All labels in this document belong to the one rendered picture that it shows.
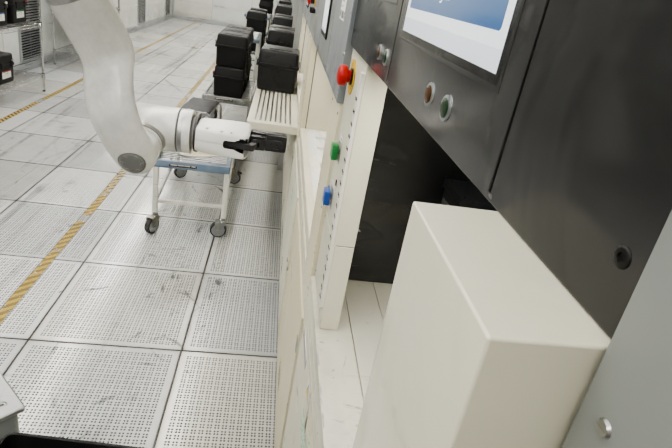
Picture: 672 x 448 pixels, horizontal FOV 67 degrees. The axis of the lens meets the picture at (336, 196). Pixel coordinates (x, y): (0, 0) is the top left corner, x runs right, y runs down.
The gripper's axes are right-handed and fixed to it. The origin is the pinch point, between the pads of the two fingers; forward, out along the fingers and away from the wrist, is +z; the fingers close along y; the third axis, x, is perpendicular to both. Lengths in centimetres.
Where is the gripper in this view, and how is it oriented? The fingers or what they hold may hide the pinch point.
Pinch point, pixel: (276, 143)
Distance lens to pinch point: 100.5
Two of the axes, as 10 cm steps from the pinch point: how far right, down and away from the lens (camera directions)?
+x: 1.6, -9.1, -3.8
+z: 9.8, 1.2, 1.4
